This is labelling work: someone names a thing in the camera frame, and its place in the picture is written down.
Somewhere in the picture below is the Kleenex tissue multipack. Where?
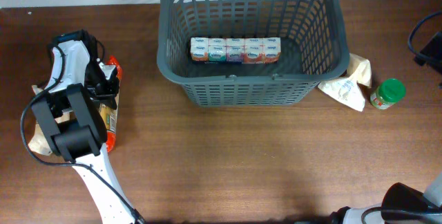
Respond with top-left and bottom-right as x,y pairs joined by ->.
190,37 -> 282,64

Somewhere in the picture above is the spaghetti packet with red ends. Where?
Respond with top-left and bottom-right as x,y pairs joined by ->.
98,55 -> 123,152

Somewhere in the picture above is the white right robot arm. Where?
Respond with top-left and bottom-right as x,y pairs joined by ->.
327,176 -> 441,224

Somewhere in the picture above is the grey plastic basket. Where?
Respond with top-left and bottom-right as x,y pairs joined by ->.
157,0 -> 349,106

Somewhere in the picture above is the black cable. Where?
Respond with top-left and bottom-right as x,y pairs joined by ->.
407,9 -> 442,76

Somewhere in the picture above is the green lidded glass jar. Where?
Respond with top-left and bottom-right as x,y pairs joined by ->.
370,78 -> 406,110

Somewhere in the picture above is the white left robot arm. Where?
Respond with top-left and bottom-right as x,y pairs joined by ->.
25,30 -> 145,223

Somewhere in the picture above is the white beige food bag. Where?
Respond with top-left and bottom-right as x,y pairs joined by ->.
318,53 -> 372,112

